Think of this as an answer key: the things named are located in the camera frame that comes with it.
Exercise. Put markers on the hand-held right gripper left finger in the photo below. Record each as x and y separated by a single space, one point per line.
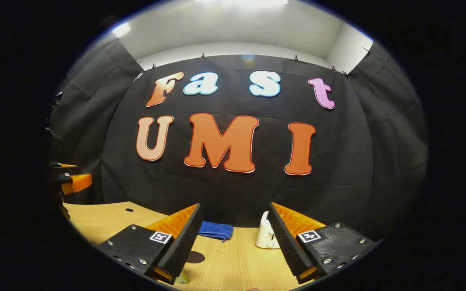
182 246

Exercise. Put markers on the ceiling light panel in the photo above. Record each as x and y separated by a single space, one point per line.
241 2

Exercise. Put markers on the white toaster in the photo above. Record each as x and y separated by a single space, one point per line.
263 236

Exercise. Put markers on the black backdrop cloth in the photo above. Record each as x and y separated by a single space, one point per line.
257 194

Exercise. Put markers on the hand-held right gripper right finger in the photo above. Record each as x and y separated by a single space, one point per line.
287 246

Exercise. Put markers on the blue folded towel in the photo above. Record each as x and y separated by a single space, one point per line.
217 230

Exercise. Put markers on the dark brown round coaster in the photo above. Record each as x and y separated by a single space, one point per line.
197 257

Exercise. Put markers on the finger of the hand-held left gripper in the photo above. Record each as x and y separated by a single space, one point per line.
57 167
80 182

